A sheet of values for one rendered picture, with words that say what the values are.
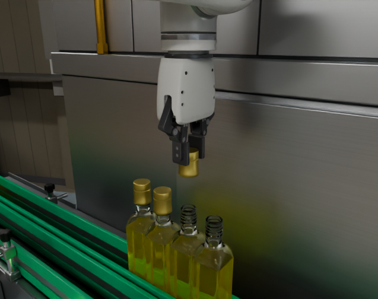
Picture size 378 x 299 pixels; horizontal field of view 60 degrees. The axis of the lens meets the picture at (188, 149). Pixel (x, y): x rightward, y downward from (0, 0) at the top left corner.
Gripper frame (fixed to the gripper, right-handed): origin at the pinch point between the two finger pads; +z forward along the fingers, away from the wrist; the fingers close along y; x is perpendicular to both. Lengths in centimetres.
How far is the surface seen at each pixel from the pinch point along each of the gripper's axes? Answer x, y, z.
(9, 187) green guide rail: -80, -2, 31
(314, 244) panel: 19.1, -12.0, 17.1
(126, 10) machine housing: -29.7, -14.4, -24.2
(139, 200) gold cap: -10.9, 1.7, 12.2
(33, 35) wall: -312, -140, -24
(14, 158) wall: -357, -120, 114
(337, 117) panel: 19.9, -12.0, -6.2
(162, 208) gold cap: -4.7, 1.8, 11.9
